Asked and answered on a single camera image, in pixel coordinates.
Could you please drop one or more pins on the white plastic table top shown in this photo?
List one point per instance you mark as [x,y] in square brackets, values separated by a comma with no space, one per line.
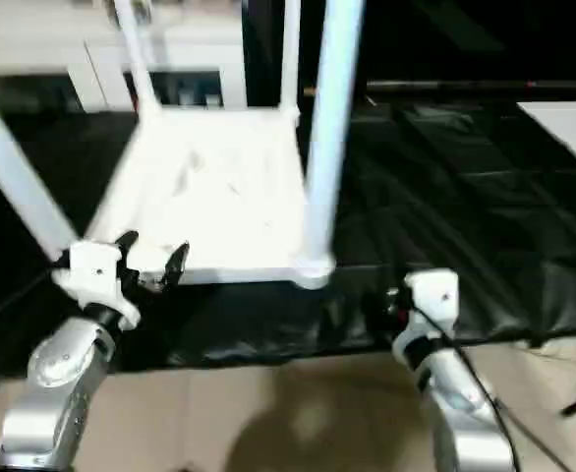
[219,177]

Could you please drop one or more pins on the white plastic table leg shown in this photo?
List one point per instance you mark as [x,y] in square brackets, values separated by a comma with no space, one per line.
[332,118]
[18,172]
[136,69]
[291,59]

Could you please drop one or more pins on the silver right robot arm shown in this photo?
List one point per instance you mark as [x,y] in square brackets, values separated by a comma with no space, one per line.
[455,403]

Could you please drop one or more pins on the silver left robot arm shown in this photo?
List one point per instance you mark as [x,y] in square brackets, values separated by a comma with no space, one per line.
[62,374]

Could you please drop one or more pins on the black plastic mat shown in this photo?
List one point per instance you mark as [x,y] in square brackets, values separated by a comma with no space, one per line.
[465,216]

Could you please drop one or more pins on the white glass-door cabinet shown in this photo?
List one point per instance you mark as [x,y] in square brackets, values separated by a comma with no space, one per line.
[52,49]

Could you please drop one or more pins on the black flat screen television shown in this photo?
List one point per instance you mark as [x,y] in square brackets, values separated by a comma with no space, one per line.
[485,39]

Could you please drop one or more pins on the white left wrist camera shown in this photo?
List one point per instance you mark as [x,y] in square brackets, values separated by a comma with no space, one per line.
[96,265]

